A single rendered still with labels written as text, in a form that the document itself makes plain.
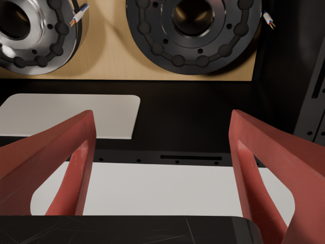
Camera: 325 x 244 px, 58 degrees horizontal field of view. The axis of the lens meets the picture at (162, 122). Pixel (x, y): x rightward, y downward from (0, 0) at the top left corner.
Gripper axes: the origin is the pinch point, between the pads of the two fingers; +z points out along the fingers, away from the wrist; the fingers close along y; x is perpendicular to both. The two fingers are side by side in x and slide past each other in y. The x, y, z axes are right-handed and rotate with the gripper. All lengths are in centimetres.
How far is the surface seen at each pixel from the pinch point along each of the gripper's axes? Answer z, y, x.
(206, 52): 12.7, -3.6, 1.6
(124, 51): 16.5, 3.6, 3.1
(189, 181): 30.1, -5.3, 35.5
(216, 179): 29.7, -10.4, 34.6
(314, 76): 5.5, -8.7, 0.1
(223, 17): 12.1, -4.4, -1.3
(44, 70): 13.8, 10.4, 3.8
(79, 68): 16.9, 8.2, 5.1
